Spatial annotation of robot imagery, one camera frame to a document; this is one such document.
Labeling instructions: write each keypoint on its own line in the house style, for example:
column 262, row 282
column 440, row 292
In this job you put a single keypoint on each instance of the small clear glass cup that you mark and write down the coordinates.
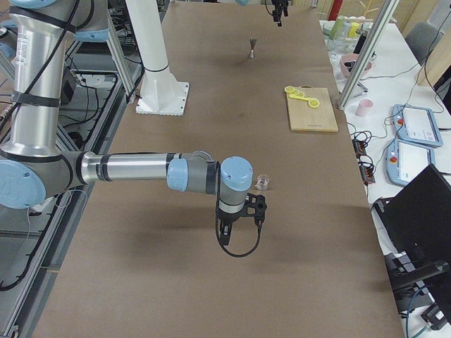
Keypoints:
column 263, row 182

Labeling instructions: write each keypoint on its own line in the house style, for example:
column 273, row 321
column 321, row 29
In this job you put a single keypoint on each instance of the black thermos bottle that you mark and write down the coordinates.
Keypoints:
column 362, row 38

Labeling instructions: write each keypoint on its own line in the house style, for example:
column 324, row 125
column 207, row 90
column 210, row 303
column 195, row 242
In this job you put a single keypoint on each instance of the pink bowl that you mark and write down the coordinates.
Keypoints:
column 348, row 63

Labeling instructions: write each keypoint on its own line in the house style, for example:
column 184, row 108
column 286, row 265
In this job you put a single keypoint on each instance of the pink plastic cup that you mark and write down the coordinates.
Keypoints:
column 363, row 108

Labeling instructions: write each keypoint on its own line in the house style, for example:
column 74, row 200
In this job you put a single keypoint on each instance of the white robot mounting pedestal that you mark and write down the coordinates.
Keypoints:
column 160, row 92

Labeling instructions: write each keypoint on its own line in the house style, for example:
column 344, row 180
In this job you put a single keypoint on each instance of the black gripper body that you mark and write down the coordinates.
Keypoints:
column 278, row 7
column 226, row 217

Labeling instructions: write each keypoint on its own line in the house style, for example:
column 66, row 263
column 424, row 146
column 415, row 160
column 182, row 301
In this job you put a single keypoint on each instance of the far blue teach pendant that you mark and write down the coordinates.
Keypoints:
column 416, row 124

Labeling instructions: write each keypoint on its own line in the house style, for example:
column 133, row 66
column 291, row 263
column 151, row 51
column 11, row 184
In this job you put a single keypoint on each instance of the near blue teach pendant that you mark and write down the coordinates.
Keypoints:
column 405, row 160

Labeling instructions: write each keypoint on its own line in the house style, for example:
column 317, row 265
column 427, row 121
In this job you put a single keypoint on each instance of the aluminium frame post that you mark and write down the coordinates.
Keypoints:
column 377, row 29

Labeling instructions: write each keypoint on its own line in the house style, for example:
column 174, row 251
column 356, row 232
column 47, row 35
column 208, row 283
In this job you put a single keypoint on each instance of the yellow small cup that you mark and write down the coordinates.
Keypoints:
column 352, row 33

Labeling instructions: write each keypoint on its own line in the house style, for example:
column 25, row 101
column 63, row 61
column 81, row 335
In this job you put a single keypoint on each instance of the steel double jigger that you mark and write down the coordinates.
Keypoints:
column 252, row 44

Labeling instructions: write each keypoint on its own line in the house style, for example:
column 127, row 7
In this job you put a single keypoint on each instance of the bamboo cutting board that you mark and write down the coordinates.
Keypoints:
column 314, row 116

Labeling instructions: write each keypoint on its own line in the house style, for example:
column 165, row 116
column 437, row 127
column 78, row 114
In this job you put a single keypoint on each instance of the green tall cup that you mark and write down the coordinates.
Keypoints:
column 338, row 31

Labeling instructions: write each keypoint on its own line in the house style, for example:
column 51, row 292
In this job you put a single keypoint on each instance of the blue teach pendant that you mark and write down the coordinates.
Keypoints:
column 405, row 160
column 416, row 124

